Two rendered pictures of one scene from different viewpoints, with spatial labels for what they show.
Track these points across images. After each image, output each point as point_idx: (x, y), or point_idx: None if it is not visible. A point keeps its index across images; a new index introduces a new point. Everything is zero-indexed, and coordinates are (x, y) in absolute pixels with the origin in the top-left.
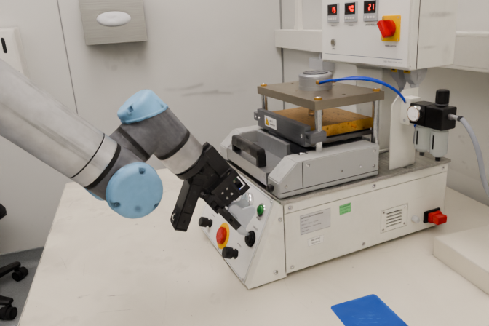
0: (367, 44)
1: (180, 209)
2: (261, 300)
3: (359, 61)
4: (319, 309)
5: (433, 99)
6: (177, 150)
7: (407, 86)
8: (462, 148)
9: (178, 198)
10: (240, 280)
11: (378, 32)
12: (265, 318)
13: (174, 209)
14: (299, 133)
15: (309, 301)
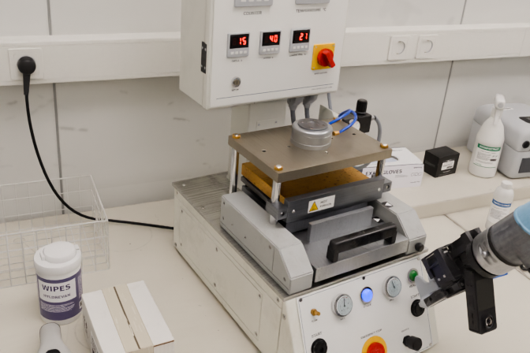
0: (292, 76)
1: (492, 306)
2: (448, 335)
3: (278, 96)
4: (442, 301)
5: (154, 112)
6: (480, 258)
7: (102, 107)
8: (202, 150)
9: (480, 304)
10: (423, 351)
11: (307, 61)
12: (469, 332)
13: (480, 319)
14: (375, 189)
15: (434, 306)
